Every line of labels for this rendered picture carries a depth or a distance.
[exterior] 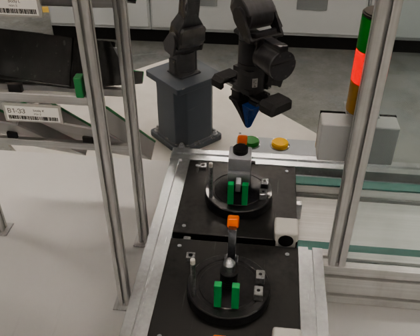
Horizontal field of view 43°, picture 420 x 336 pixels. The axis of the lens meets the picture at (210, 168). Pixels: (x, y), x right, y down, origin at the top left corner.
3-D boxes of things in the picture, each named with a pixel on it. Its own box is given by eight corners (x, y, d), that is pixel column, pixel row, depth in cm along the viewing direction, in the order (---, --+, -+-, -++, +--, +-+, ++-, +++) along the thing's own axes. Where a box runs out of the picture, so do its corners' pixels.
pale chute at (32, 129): (35, 146, 122) (39, 127, 123) (86, 155, 119) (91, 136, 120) (-47, 115, 95) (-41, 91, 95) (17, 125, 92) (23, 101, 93)
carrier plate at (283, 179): (189, 167, 122) (189, 159, 121) (295, 173, 120) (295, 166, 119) (172, 239, 103) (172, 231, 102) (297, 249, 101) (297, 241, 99)
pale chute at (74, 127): (97, 150, 121) (102, 131, 121) (151, 160, 118) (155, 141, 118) (33, 119, 94) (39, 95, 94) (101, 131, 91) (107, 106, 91)
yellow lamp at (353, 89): (344, 101, 84) (349, 72, 81) (376, 102, 83) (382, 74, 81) (347, 117, 80) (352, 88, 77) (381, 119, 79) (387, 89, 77)
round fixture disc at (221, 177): (209, 174, 116) (209, 167, 115) (273, 179, 115) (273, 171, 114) (201, 217, 105) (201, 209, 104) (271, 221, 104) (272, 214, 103)
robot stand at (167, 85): (191, 117, 157) (189, 55, 145) (222, 139, 148) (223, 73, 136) (150, 134, 149) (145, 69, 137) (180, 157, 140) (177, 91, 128)
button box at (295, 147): (236, 155, 134) (237, 134, 131) (320, 160, 133) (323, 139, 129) (234, 171, 129) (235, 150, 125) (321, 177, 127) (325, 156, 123)
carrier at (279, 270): (171, 245, 102) (168, 195, 94) (297, 255, 99) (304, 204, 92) (145, 355, 82) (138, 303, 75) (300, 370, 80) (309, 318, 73)
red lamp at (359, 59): (349, 72, 81) (354, 41, 78) (382, 73, 80) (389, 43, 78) (352, 87, 77) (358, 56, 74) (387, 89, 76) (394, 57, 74)
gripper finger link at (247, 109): (251, 109, 107) (272, 101, 110) (239, 103, 109) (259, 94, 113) (249, 138, 111) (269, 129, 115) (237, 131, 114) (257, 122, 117)
